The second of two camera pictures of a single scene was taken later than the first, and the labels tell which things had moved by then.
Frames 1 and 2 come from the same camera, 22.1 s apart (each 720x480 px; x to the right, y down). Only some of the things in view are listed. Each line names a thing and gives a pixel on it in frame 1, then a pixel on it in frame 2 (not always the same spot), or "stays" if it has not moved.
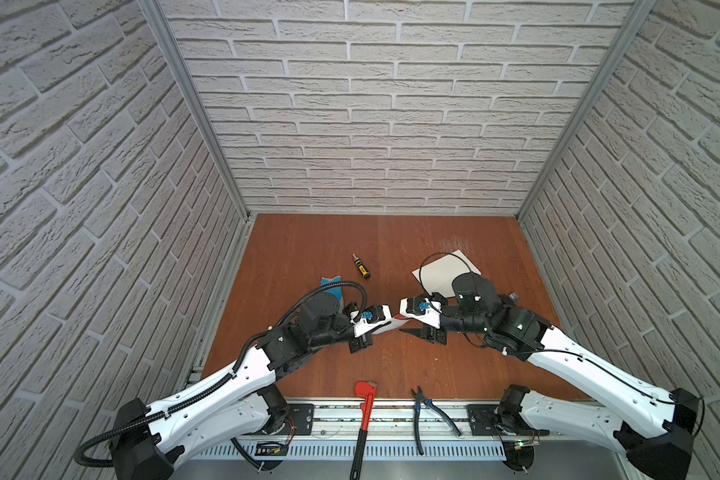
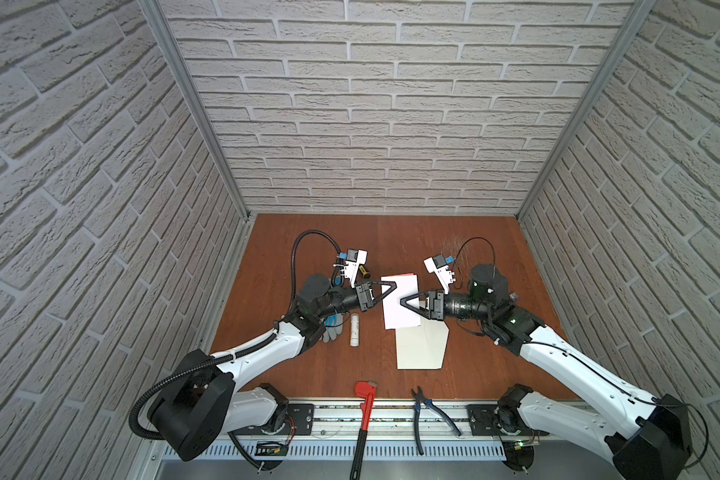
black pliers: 419,400 stays
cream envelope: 439,275 to 422,347
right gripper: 434,337 to 436,307
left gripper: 366,338 to 365,290
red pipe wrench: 365,390 stays
